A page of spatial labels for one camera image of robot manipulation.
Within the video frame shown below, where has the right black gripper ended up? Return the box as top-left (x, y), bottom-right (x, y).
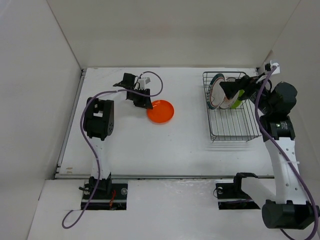
top-left (219, 72), bottom-right (274, 116)

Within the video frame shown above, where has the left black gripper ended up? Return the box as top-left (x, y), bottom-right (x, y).
top-left (129, 88), bottom-right (153, 110)

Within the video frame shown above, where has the lime green plate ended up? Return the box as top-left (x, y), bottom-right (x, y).
top-left (230, 89), bottom-right (245, 109)

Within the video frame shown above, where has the orange sunburst patterned plate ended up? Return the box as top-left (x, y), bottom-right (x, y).
top-left (219, 91), bottom-right (239, 110)

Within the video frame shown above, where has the green rimmed white plate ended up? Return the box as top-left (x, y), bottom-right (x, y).
top-left (206, 73), bottom-right (226, 110)

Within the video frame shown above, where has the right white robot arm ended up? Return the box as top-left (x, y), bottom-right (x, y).
top-left (220, 76), bottom-right (320, 230)

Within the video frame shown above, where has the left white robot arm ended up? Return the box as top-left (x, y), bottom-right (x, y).
top-left (80, 73), bottom-right (153, 200)

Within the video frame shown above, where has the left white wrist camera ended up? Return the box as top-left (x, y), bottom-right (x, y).
top-left (137, 77), bottom-right (151, 89)

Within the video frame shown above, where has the black wire dish rack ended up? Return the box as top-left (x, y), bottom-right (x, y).
top-left (202, 71), bottom-right (260, 142)

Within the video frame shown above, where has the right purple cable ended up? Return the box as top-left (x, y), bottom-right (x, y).
top-left (254, 65), bottom-right (320, 240)

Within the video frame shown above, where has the purple cable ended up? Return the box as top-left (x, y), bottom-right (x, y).
top-left (254, 65), bottom-right (320, 240)
top-left (61, 71), bottom-right (164, 230)

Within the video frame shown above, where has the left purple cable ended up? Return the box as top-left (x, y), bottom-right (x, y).
top-left (61, 71), bottom-right (164, 230)

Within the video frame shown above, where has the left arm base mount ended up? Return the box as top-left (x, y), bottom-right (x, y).
top-left (86, 183), bottom-right (128, 211)

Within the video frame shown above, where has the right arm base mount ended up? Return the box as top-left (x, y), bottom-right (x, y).
top-left (213, 182), bottom-right (260, 210)

